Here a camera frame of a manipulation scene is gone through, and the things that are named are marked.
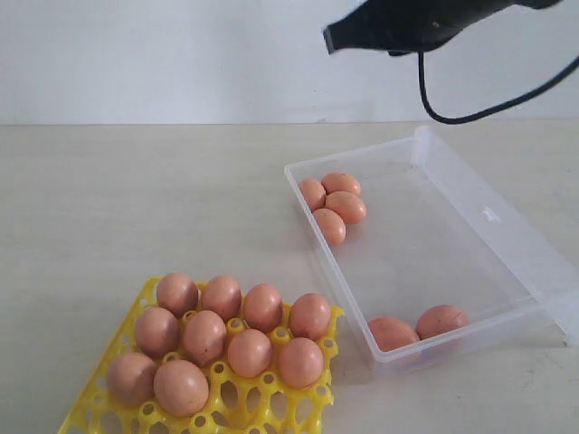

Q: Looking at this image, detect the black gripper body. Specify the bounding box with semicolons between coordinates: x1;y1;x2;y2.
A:
323;0;557;56

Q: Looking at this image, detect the brown egg cluster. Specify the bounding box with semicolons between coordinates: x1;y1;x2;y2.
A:
227;329;273;378
183;310;227;367
313;208;346;246

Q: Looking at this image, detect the brown egg tray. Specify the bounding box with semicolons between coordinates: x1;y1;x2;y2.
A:
289;293;331;341
157;272;198;318
243;283;283;334
201;275;242;323

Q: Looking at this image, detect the clear plastic container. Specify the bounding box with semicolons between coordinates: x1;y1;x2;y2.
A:
285;127;578;375

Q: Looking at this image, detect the brown egg front corner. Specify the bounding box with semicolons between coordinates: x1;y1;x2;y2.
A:
368;316;420;352

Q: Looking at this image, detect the yellow plastic egg tray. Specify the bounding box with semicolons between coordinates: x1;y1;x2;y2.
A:
59;277;344;433

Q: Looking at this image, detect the black cable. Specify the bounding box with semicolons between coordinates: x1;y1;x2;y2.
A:
416;49;579;126

